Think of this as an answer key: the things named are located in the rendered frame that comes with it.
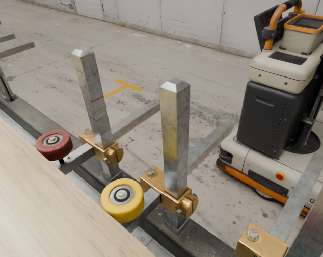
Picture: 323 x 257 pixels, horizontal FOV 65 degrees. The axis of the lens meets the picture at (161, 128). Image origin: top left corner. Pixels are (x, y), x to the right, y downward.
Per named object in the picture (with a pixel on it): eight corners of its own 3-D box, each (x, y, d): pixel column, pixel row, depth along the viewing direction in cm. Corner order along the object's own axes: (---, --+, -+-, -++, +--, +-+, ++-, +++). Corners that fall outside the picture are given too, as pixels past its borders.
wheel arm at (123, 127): (162, 103, 92) (161, 93, 90) (169, 106, 91) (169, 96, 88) (56, 173, 68) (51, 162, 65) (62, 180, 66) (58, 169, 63)
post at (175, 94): (175, 230, 71) (172, 73, 41) (185, 237, 69) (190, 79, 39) (167, 239, 69) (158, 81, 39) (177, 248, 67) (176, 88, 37)
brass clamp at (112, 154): (97, 138, 79) (93, 125, 76) (126, 157, 71) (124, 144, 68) (80, 148, 75) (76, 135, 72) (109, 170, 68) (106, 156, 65)
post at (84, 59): (117, 185, 84) (83, 44, 54) (124, 191, 82) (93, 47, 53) (109, 192, 82) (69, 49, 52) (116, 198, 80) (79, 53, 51)
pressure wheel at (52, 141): (76, 181, 64) (63, 149, 57) (45, 182, 64) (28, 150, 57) (83, 159, 70) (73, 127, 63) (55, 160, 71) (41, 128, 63)
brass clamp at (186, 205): (156, 177, 65) (155, 163, 62) (199, 205, 58) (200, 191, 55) (139, 191, 62) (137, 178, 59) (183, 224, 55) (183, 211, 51)
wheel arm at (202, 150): (222, 129, 79) (223, 118, 76) (232, 133, 77) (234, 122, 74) (117, 229, 54) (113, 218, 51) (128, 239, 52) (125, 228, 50)
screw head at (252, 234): (249, 227, 46) (250, 224, 46) (260, 234, 45) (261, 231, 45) (243, 236, 45) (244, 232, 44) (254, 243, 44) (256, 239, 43)
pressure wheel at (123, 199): (125, 252, 50) (116, 220, 42) (103, 226, 54) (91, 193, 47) (155, 226, 54) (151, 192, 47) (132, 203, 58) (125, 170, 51)
